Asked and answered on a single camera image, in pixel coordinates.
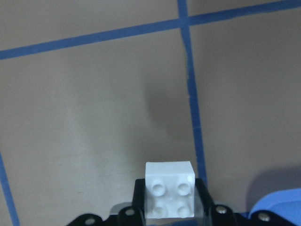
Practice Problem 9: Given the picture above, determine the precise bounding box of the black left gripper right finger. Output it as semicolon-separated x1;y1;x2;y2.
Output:
194;178;238;226

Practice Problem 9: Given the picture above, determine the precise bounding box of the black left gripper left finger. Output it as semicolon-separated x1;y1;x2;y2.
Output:
117;179;146;226

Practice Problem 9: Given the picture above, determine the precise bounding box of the white block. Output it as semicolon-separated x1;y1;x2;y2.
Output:
145;161;195;219

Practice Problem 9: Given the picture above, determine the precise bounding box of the blue plastic tray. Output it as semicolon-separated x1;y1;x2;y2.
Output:
249;188;301;224

